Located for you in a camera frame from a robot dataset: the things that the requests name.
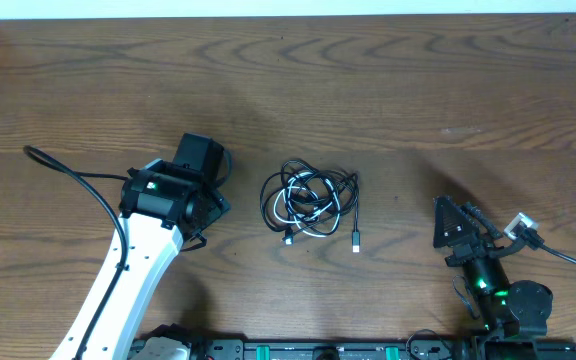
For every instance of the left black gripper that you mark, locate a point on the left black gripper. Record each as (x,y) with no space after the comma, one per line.
(220,203)

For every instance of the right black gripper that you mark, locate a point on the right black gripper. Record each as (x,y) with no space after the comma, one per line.
(474,246)

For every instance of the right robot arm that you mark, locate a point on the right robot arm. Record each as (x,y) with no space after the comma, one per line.
(514,314)

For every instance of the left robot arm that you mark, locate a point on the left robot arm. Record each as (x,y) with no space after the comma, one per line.
(164,209)

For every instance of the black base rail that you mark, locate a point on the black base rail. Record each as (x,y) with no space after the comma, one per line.
(174,342)

